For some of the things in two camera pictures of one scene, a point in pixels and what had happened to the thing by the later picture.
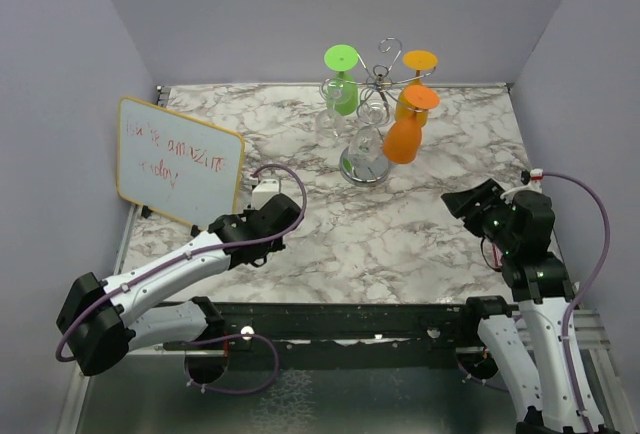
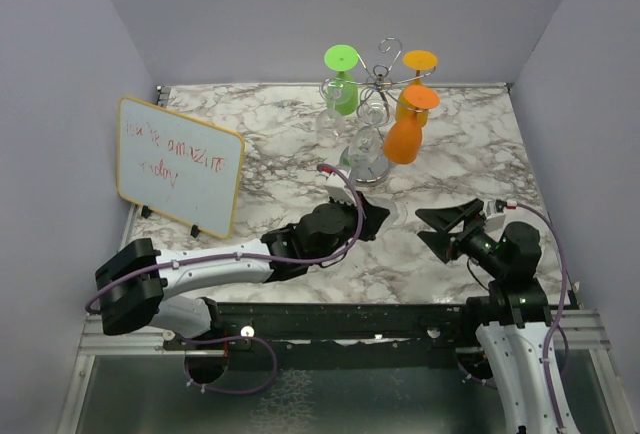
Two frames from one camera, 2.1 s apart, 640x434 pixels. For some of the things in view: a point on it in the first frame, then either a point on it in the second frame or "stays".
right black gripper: [463, 202] to [446, 218]
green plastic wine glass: [342, 95] stays
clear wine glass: [368, 156] stays
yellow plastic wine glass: [416, 60] stays
